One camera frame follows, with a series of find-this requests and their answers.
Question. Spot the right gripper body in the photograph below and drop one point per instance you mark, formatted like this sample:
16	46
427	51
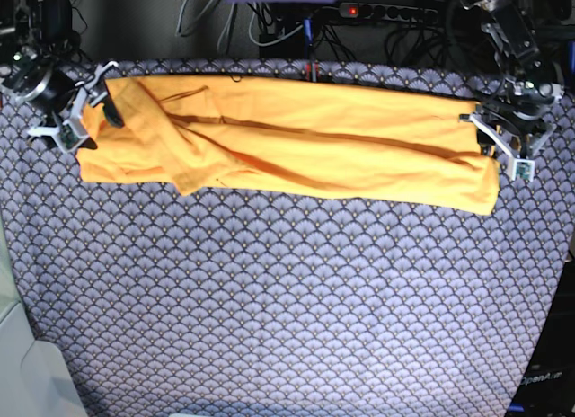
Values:
65	129

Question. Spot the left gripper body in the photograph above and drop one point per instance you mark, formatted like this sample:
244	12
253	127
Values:
518	139

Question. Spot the yellow T-shirt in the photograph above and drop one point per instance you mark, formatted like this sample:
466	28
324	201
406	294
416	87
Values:
330	141

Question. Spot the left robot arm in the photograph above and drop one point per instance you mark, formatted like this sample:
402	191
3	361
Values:
527	86

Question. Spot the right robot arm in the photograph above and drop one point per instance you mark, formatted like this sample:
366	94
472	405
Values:
38	43

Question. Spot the black power strip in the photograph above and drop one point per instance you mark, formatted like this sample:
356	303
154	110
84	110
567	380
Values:
389	13

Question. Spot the red black clip marker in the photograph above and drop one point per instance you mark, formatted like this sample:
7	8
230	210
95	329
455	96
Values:
311	71

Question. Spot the blue patterned table cloth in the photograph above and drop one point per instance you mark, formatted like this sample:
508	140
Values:
259	303

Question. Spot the black OpenArm box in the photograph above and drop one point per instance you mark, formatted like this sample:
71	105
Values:
547	387

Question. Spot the white plastic bin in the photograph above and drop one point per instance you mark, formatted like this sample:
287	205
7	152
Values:
35	380

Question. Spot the blue cable plug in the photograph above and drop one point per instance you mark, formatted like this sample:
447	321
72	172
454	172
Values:
308	30

